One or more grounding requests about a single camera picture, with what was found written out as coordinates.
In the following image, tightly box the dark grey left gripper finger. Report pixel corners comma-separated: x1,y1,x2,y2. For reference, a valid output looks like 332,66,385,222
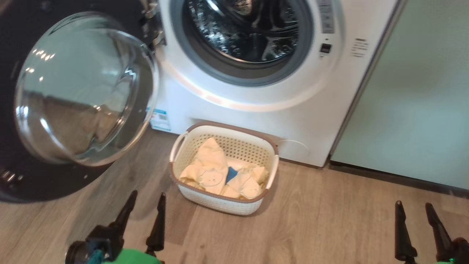
110,190,138,235
146,192,167,253

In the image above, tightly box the yellow bear print garment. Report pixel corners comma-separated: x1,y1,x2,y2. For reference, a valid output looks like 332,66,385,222
180,137,230,195
222,161,270,199

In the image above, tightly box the pale green cabinet door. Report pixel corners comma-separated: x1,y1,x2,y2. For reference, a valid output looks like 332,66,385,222
331,0,469,190

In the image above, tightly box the grey warning label sticker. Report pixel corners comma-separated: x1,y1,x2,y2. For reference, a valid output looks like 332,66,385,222
317,0,335,34

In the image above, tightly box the white perforated laundry basket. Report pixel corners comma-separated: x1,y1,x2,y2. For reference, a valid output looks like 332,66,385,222
169,122,280,216

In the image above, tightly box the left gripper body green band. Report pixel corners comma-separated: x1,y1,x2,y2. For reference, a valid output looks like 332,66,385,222
65,224,163,264

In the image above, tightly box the dark cabinet plinth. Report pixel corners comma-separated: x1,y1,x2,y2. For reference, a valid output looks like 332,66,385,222
327,161,469,199

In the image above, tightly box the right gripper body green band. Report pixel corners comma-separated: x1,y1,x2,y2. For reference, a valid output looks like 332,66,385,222
436,237,469,264

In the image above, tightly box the white washing machine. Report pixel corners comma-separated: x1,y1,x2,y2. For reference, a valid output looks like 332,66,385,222
141,0,407,168

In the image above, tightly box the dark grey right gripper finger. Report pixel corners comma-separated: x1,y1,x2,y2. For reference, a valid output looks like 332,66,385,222
395,201,418,261
425,203,455,261

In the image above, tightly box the black round glass washer door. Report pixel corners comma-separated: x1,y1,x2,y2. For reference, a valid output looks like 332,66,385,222
0,0,160,203

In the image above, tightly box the printed warning text label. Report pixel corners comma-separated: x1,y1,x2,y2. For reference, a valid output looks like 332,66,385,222
351,37,370,58

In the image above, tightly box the blue energy label sticker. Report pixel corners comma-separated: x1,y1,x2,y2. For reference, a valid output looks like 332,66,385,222
149,109,171,132

